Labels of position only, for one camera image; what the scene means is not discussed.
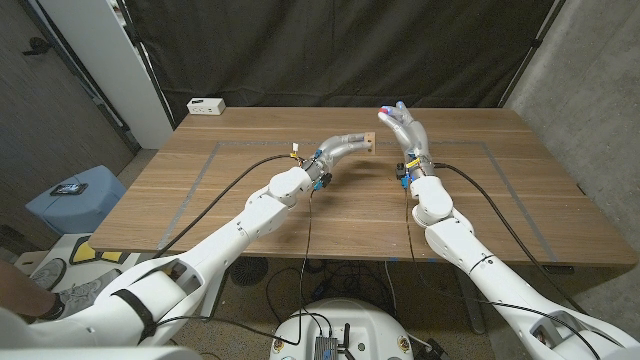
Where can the black backdrop stand pole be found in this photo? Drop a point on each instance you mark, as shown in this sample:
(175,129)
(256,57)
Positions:
(147,65)
(534,49)

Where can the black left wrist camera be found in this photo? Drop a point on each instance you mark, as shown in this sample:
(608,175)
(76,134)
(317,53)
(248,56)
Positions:
(326,179)

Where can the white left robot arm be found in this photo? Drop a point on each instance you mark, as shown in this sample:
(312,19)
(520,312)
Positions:
(240,230)

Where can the red-headed wooden screw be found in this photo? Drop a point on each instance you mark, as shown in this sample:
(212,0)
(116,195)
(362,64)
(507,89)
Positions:
(384,109)

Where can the white pillar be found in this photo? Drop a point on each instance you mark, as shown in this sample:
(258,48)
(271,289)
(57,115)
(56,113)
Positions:
(110,75)

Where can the blue padded stool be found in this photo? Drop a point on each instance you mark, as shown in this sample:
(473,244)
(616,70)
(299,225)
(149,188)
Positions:
(75,210)

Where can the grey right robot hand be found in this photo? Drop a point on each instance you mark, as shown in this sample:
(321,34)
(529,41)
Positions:
(412,137)

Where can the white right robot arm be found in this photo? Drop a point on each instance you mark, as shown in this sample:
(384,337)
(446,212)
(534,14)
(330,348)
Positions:
(475,250)

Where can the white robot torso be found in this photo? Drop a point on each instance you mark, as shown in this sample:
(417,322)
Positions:
(340,325)

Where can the person's bare leg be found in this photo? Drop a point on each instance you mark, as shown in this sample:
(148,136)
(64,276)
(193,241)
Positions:
(20,295)

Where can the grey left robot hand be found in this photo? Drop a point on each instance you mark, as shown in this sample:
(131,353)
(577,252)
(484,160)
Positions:
(340,147)

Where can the grey table leg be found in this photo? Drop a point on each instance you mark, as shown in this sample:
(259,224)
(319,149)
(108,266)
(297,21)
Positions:
(477,322)

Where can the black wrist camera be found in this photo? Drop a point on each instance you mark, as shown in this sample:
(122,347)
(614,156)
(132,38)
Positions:
(400,171)
(326,179)

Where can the white power outlet box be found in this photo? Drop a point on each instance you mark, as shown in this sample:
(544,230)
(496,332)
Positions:
(206,106)

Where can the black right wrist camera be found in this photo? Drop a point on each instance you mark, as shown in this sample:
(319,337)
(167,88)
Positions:
(400,171)

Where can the grey electronics module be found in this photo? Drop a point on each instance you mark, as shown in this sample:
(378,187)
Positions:
(325,347)

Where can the grey sneaker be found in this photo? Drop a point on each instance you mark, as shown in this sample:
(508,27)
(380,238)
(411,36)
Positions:
(85,295)

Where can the black backdrop curtain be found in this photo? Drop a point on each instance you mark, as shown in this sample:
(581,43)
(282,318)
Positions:
(325,50)

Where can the small wooden block with holes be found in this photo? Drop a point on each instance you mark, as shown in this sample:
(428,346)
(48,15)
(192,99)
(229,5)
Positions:
(370,143)

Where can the black wall rail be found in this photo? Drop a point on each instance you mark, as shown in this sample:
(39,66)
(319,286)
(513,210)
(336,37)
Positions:
(80,75)

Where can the round black floor fan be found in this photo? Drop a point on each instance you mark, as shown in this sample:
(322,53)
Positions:
(250,272)

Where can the white table leg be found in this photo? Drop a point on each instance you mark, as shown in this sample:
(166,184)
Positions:
(212,305)

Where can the black flat floor plate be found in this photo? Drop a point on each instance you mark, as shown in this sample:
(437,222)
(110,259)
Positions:
(557,270)

